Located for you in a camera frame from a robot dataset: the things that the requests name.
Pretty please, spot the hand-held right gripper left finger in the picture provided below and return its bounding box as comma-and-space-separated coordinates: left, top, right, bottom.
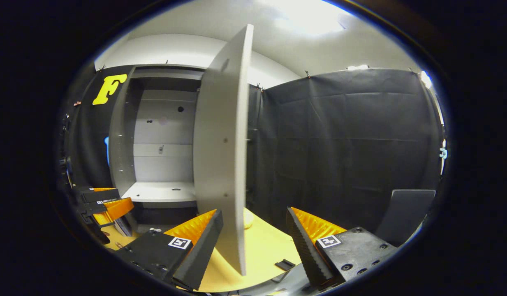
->
113, 208, 224, 291

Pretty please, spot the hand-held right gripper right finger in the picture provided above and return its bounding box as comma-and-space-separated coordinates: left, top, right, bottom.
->
286, 206, 398, 288

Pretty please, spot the grey cabinet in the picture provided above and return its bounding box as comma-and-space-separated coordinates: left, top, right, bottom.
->
109, 64, 204, 231

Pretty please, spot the beige cabinet door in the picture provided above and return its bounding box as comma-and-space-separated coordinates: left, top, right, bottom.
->
194, 24, 255, 277

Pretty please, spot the white slat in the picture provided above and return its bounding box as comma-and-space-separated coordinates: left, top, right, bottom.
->
113, 216, 133, 238

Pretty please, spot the grey flat object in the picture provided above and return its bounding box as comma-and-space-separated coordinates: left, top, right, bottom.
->
231, 263, 309, 296

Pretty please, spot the black backdrop cloth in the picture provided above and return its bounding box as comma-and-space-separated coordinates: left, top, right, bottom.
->
58, 66, 447, 247

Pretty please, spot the grey flat panel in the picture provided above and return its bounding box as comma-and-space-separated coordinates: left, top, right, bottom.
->
375, 189, 437, 247

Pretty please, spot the large ceiling light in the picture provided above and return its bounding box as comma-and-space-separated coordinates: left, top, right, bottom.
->
270, 0, 345, 36

